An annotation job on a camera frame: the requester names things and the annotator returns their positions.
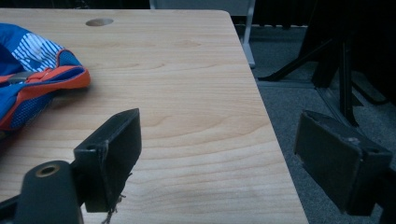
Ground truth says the blue and orange garment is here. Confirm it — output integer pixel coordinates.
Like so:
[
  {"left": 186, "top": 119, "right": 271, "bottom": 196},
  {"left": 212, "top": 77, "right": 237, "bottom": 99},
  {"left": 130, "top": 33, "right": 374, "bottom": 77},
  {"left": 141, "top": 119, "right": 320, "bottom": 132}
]
[{"left": 0, "top": 22, "right": 92, "bottom": 132}]

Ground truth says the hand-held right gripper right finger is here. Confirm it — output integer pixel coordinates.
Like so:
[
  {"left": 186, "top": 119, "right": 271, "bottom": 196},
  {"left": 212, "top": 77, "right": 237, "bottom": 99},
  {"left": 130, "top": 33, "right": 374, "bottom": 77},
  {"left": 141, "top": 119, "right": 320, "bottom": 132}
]
[{"left": 293, "top": 109, "right": 394, "bottom": 217}]

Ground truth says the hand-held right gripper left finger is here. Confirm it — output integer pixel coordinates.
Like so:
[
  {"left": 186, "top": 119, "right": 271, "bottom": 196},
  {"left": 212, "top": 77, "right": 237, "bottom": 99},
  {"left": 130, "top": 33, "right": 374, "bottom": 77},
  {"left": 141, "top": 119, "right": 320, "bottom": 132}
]
[{"left": 73, "top": 107, "right": 143, "bottom": 214}]

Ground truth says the black metal stand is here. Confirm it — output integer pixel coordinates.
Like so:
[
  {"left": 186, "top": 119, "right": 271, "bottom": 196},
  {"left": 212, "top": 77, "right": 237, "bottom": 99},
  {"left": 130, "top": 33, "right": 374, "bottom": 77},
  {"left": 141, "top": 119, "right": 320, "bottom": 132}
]
[{"left": 257, "top": 0, "right": 396, "bottom": 128}]

